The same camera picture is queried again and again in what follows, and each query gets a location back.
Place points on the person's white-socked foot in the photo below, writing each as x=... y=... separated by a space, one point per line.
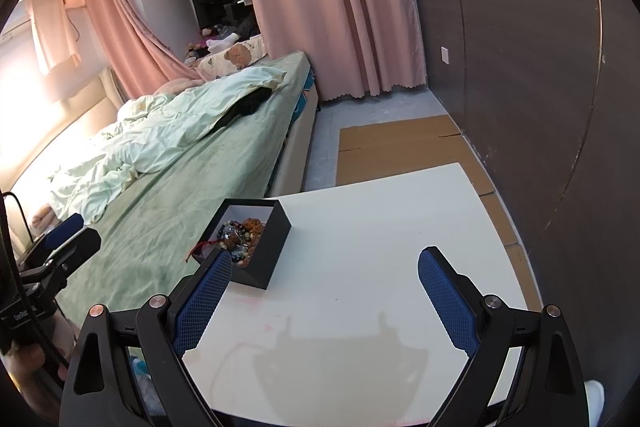
x=595 y=404

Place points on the pink pillow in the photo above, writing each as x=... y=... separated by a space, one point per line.
x=180 y=86

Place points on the person's left hand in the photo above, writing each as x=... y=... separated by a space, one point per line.
x=27 y=364

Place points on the black jewelry box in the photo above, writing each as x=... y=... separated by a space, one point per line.
x=265 y=257

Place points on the wide pink curtain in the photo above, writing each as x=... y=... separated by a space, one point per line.
x=325 y=7

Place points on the white wall switch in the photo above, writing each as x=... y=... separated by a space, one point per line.
x=444 y=55

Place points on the tied-back pink curtain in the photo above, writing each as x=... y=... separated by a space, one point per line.
x=130 y=42

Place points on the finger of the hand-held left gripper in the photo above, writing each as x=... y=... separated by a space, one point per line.
x=65 y=227
x=80 y=247

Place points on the pink air conditioner cover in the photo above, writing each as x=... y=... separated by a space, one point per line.
x=50 y=32

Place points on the black garment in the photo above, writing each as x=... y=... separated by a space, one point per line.
x=247 y=104

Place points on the light green duvet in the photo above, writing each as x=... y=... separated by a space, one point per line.
x=150 y=137

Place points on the blue patterned cloth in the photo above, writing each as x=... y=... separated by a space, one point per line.
x=145 y=379

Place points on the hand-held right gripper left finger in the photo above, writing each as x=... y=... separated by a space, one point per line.
x=202 y=302

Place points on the bear print pillow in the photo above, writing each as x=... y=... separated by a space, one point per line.
x=225 y=57

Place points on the bed with green sheet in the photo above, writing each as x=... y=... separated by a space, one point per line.
x=200 y=167

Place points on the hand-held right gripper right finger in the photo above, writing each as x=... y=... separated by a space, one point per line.
x=447 y=302

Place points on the white socks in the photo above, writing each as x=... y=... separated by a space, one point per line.
x=222 y=42

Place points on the flat cardboard sheet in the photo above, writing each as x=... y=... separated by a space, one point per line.
x=390 y=147

